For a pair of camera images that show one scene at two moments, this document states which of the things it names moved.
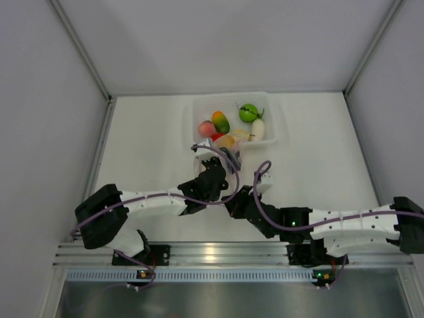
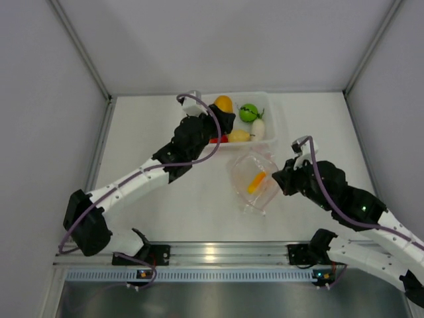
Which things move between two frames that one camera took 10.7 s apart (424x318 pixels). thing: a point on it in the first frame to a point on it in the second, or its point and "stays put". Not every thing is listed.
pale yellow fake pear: x=242 y=134 stays put
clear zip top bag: x=227 y=148 to x=251 y=172
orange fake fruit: x=226 y=141 to x=224 y=103
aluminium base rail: x=216 y=253 stays put
